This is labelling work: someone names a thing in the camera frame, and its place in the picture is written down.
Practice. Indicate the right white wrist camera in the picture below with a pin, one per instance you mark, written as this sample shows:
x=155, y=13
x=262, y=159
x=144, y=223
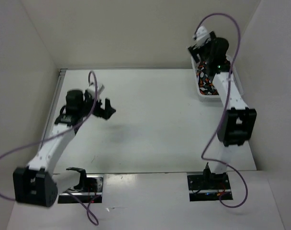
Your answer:
x=201, y=34

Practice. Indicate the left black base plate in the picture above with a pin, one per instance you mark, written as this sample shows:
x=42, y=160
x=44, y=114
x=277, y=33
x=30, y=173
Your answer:
x=90, y=190

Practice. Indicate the white plastic basket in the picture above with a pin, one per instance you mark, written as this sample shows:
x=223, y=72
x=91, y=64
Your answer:
x=214, y=98

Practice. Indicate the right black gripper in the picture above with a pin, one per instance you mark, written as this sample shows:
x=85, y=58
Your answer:
x=197, y=50

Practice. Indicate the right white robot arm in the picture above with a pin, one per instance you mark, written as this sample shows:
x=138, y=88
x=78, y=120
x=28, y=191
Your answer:
x=216, y=78

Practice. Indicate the orange camouflage shorts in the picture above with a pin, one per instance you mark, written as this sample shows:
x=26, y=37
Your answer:
x=206, y=74

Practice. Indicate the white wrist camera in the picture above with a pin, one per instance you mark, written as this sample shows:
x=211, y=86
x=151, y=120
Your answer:
x=96, y=87
x=201, y=34

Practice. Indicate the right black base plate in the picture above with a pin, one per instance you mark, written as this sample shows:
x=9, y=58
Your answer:
x=202, y=190

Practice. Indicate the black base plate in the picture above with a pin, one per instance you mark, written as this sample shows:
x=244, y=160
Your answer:
x=90, y=190
x=202, y=190

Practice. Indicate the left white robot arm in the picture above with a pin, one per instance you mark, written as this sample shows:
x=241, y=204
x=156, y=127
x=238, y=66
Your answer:
x=35, y=183

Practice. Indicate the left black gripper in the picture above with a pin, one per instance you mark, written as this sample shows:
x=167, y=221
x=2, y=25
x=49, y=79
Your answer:
x=101, y=112

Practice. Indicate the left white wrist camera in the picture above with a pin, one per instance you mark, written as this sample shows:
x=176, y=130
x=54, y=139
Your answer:
x=96, y=87

